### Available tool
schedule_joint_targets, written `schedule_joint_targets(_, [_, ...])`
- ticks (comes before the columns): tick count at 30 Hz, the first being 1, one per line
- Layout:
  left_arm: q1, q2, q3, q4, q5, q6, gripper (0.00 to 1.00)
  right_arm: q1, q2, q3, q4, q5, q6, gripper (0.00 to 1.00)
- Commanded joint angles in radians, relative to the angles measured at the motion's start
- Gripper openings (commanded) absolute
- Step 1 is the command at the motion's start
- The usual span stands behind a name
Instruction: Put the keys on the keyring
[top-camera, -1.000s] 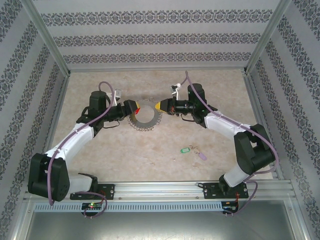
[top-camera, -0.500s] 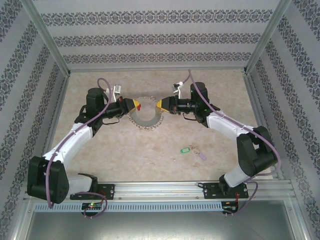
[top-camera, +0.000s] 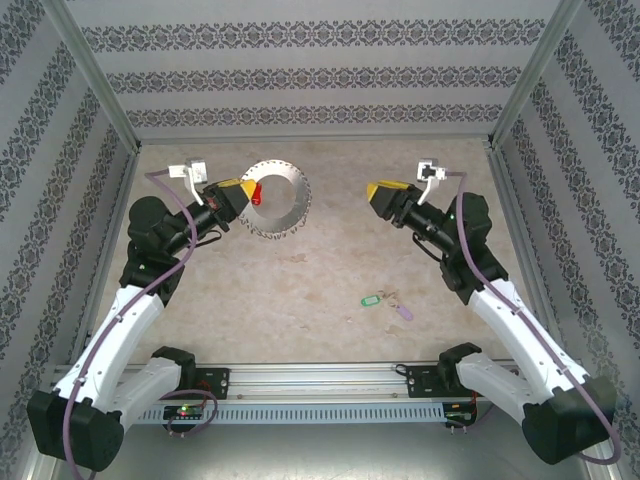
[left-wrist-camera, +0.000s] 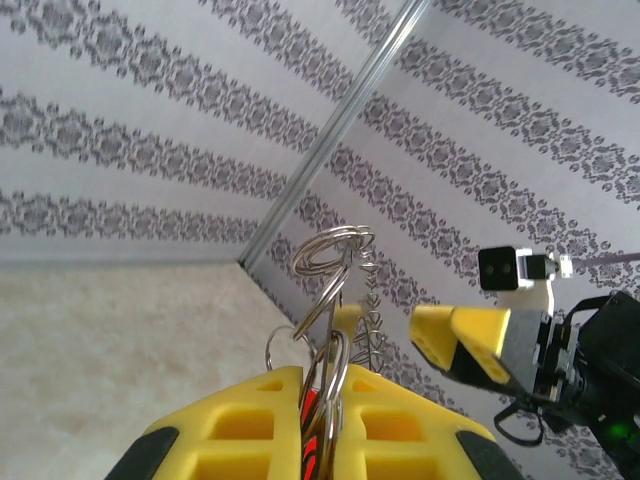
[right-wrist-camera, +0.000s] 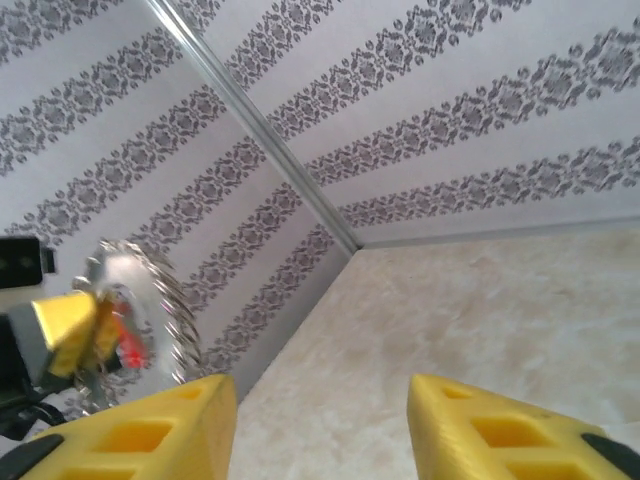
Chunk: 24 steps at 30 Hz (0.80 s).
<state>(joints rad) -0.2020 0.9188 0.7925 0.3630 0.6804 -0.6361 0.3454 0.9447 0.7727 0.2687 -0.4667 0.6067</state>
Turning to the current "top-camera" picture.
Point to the red plastic key tag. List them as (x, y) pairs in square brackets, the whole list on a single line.
[(257, 192)]

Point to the silver metal key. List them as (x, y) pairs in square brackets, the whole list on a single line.
[(396, 300), (384, 293)]

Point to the aluminium back rail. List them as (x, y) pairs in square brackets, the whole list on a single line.
[(315, 137)]

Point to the grey sheet metal shelf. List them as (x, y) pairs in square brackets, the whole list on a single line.
[(320, 455)]

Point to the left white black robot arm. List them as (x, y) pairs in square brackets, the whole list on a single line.
[(100, 360)]

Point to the green plastic key tag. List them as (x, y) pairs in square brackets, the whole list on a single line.
[(371, 300)]

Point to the silver disc with keyrings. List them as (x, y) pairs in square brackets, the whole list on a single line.
[(277, 229)]

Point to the aluminium frame post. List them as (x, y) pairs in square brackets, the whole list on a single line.
[(535, 75), (95, 75)]

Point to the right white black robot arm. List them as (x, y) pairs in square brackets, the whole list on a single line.
[(525, 340)]

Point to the purple plastic key tag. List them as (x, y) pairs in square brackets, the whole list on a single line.
[(403, 312)]

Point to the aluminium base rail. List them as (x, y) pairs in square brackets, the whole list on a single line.
[(320, 382)]

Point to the small circuit board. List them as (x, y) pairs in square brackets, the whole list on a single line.
[(185, 411), (457, 416)]

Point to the aluminium side rail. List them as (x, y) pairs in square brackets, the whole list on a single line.
[(507, 190), (107, 250)]

